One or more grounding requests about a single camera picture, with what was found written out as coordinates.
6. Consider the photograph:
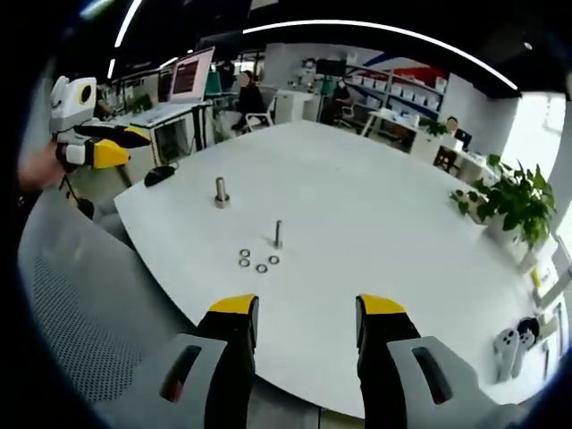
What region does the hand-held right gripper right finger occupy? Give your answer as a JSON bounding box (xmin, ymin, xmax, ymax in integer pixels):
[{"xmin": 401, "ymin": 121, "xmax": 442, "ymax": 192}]
[{"xmin": 355, "ymin": 293, "xmax": 528, "ymax": 429}]

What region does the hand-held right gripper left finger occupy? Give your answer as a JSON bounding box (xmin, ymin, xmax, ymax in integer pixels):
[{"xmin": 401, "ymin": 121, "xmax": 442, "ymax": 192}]
[{"xmin": 133, "ymin": 293, "xmax": 260, "ymax": 429}]

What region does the thick threaded stud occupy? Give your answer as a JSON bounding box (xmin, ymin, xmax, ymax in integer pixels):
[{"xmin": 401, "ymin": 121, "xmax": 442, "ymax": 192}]
[{"xmin": 213, "ymin": 177, "xmax": 232, "ymax": 210}]

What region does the person's left hand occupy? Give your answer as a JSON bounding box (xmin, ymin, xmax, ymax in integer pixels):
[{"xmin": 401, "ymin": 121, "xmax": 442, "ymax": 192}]
[{"xmin": 20, "ymin": 141, "xmax": 63, "ymax": 193}]

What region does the black computer mouse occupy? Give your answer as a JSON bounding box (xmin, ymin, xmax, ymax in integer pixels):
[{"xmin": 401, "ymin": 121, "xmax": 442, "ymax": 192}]
[{"xmin": 143, "ymin": 165, "xmax": 176, "ymax": 187}]

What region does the white monitor desk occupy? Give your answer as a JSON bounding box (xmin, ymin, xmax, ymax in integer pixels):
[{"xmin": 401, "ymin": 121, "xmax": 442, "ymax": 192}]
[{"xmin": 111, "ymin": 100, "xmax": 212, "ymax": 167}]

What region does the computer monitor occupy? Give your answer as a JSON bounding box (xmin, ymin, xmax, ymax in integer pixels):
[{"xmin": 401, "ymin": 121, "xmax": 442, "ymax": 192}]
[
  {"xmin": 172, "ymin": 46, "xmax": 215, "ymax": 106},
  {"xmin": 156, "ymin": 66, "xmax": 174, "ymax": 104}
]

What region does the white handheld controller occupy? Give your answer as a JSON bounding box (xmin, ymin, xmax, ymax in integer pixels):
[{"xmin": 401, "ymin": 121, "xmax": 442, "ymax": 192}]
[{"xmin": 493, "ymin": 328, "xmax": 523, "ymax": 382}]

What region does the grey mesh office chair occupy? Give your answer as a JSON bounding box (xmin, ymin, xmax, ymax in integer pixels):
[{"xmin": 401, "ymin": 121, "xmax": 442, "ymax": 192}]
[{"xmin": 17, "ymin": 191, "xmax": 251, "ymax": 429}]

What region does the black round device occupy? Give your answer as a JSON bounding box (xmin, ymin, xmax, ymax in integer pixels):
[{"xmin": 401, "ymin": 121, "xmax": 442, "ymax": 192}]
[{"xmin": 517, "ymin": 315, "xmax": 540, "ymax": 348}]

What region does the white swivel chair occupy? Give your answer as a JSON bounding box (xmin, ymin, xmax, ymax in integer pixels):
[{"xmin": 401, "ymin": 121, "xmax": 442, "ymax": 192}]
[{"xmin": 243, "ymin": 87, "xmax": 277, "ymax": 131}]

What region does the large green potted plant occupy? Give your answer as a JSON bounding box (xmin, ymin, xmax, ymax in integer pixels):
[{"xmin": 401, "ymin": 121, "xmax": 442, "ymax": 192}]
[{"xmin": 450, "ymin": 154, "xmax": 558, "ymax": 251}]

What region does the white office desk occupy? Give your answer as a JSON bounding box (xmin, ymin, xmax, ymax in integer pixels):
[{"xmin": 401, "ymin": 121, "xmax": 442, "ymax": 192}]
[{"xmin": 361, "ymin": 109, "xmax": 470, "ymax": 175}]

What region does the small potted plant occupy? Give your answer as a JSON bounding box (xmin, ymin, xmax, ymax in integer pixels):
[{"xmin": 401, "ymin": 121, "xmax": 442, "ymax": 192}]
[{"xmin": 419, "ymin": 118, "xmax": 449, "ymax": 137}]

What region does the storage shelf with white bins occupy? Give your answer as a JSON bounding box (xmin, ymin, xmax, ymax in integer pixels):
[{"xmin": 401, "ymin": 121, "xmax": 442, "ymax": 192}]
[{"xmin": 346, "ymin": 62, "xmax": 448, "ymax": 122}]

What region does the large window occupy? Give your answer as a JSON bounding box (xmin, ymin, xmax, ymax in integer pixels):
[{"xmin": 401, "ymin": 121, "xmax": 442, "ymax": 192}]
[{"xmin": 504, "ymin": 93, "xmax": 565, "ymax": 180}]

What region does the ceiling light strip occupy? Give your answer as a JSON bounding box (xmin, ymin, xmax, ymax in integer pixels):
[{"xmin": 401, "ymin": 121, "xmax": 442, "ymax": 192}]
[{"xmin": 242, "ymin": 20, "xmax": 519, "ymax": 90}]

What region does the black wall screen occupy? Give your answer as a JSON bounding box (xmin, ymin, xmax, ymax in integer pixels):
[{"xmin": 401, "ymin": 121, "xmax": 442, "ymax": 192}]
[{"xmin": 315, "ymin": 59, "xmax": 347, "ymax": 77}]

